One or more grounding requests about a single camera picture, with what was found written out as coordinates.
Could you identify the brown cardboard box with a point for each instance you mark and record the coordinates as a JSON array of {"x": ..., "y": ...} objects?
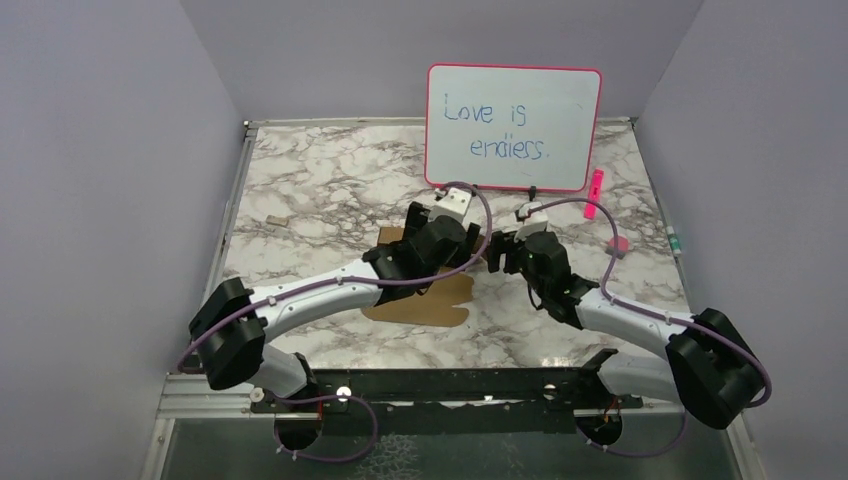
[{"x": 443, "y": 304}]

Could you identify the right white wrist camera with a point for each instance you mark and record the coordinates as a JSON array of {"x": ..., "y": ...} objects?
[{"x": 532, "y": 220}]

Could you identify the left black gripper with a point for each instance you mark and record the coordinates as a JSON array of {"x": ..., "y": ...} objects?
[{"x": 417, "y": 218}]

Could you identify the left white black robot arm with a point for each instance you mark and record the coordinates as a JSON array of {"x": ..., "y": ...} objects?
[{"x": 233, "y": 326}]

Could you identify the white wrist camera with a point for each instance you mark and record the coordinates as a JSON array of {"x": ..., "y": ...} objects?
[
  {"x": 532, "y": 220},
  {"x": 451, "y": 202}
]

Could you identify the pink highlighter marker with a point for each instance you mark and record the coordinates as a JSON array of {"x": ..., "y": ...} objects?
[{"x": 593, "y": 194}]

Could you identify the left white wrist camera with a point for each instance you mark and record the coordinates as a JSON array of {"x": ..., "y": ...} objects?
[{"x": 451, "y": 202}]

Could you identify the small wooden block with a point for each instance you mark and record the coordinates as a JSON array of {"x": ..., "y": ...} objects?
[{"x": 276, "y": 221}]

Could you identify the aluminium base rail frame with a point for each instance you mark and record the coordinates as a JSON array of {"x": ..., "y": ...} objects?
[{"x": 536, "y": 423}]

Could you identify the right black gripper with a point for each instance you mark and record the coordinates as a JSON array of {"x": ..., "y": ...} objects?
[{"x": 504, "y": 243}]

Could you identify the pink framed whiteboard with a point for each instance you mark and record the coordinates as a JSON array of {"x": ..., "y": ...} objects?
[{"x": 511, "y": 127}]

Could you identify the pink grey eraser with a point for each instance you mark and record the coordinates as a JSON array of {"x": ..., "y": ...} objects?
[{"x": 618, "y": 247}]

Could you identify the green white marker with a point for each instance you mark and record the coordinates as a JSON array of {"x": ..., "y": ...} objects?
[{"x": 674, "y": 242}]

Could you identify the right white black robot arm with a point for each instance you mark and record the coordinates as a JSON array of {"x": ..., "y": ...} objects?
[{"x": 698, "y": 361}]

